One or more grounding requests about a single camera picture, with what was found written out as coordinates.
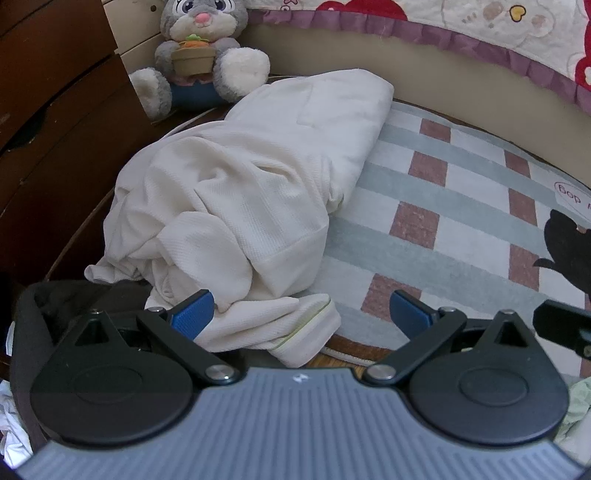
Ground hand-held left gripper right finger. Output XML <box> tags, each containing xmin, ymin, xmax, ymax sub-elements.
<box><xmin>362</xmin><ymin>291</ymin><xmax>536</xmax><ymax>385</ymax></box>

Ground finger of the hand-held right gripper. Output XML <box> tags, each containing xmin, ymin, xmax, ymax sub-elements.
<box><xmin>533</xmin><ymin>300</ymin><xmax>591</xmax><ymax>361</ymax></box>

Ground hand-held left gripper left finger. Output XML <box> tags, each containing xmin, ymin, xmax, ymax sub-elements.
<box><xmin>69</xmin><ymin>290</ymin><xmax>242</xmax><ymax>387</ymax></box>

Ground white shirt with monster print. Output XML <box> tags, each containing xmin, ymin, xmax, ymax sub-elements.
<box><xmin>84</xmin><ymin>138</ymin><xmax>342</xmax><ymax>368</ymax></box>

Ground cream pants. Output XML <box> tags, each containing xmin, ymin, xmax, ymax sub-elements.
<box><xmin>104</xmin><ymin>69</ymin><xmax>395</xmax><ymax>217</ymax></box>

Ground checked rug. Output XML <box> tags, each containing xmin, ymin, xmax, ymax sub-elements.
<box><xmin>295</xmin><ymin>99</ymin><xmax>591</xmax><ymax>370</ymax></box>

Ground white cloth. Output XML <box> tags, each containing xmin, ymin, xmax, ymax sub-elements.
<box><xmin>0</xmin><ymin>378</ymin><xmax>35</xmax><ymax>464</ymax></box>

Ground brown wooden cabinet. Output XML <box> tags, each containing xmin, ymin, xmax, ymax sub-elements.
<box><xmin>0</xmin><ymin>0</ymin><xmax>158</xmax><ymax>296</ymax></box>

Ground grey plush bunny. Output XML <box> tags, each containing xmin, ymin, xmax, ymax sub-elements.
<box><xmin>129</xmin><ymin>0</ymin><xmax>271</xmax><ymax>118</ymax></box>

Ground cream wooden panel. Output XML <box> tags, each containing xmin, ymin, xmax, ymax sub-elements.
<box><xmin>102</xmin><ymin>0</ymin><xmax>176</xmax><ymax>123</ymax></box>

